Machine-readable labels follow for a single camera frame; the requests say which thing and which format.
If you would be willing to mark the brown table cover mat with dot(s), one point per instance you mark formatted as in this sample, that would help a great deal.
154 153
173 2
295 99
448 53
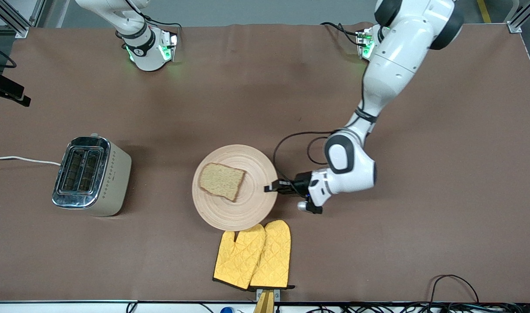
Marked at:
265 87

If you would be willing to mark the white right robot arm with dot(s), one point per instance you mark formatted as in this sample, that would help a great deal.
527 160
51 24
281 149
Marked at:
148 56

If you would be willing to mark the yellow quilted oven mitt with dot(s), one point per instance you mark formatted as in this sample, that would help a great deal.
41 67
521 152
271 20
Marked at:
273 256
241 261

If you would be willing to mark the brown bread slice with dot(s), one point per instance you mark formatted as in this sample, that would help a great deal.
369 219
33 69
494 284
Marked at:
221 180

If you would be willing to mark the round wooden plate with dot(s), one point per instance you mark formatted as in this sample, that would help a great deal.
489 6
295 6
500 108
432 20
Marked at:
247 204

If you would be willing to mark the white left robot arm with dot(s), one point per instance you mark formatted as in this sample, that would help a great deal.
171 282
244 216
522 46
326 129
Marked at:
399 65

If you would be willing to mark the small blue cap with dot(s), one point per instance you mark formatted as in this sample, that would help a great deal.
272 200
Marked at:
226 310

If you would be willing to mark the chrome and cream toaster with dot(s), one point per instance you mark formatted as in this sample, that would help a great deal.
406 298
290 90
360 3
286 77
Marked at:
113 182

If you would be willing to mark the small metal bracket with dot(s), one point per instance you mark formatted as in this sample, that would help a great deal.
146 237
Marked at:
277 294

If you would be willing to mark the aluminium frame post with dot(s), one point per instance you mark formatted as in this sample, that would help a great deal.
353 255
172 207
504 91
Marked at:
21 31
515 27

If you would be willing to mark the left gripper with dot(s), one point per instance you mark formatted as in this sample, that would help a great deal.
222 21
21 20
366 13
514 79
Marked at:
301 181

